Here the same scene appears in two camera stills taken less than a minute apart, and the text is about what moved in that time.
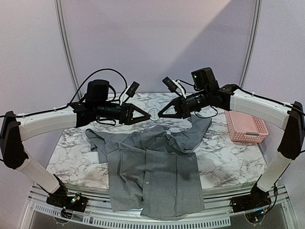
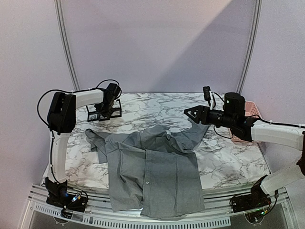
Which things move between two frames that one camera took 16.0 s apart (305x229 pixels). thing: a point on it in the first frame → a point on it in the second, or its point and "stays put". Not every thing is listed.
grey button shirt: x=150 y=169 stays put
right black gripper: x=182 y=107 → x=203 y=115
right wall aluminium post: x=252 y=41 stays put
